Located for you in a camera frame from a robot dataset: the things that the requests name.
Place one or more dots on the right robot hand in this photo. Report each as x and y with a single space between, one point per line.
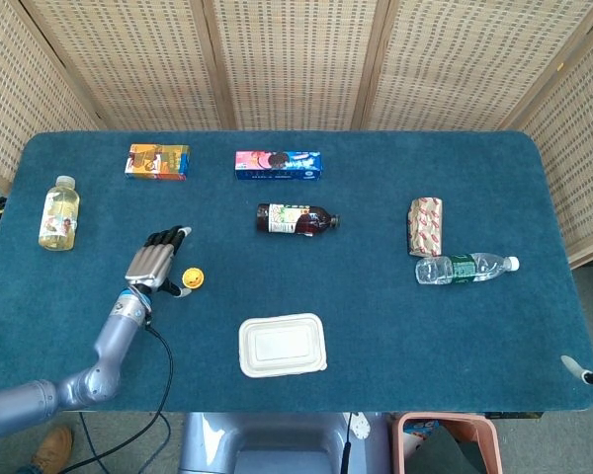
575 366

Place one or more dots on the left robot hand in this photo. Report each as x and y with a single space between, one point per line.
150 261

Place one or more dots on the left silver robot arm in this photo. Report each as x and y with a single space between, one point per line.
113 336

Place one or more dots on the round yellow egg-shell cup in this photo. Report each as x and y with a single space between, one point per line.
185 282

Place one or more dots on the orange snack box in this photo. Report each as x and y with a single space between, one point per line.
157 162

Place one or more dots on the pale yellow drink bottle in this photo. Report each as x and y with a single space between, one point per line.
59 217

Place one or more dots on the pink plastic stool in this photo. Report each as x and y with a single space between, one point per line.
489 439

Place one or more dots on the dark tea bottle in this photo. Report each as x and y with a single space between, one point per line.
291 219

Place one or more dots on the clear water bottle green label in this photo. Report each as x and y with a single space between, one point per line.
459 269

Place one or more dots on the white lidded lunch box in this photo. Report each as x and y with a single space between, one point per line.
281 345

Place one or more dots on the blue cookie box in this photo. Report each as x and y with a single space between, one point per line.
278 165

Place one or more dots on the blue table cloth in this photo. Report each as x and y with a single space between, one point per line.
375 336

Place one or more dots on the brown shoe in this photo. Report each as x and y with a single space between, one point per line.
54 449

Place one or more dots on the silver robot torso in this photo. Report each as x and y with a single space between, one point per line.
277 444

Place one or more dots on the woven wicker folding screen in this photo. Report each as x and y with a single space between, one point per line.
296 59

